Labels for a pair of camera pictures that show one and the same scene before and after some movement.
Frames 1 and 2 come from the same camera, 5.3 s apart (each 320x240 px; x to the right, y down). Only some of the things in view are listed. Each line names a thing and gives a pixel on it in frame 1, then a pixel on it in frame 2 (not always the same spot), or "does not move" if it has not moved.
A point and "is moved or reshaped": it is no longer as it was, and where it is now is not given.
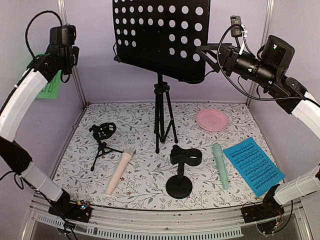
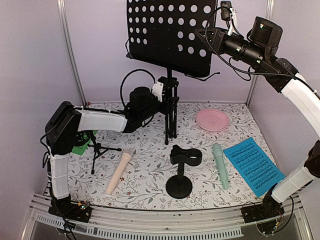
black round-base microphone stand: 180,186 does not move
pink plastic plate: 212,120 does not move
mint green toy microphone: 220,159 does not move
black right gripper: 227,55 -> 216,40
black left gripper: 77,54 -> 168,105
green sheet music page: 51,90 -> 79,150
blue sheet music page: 254,165 does not move
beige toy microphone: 120,170 does not move
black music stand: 162,37 is moved or reshaped
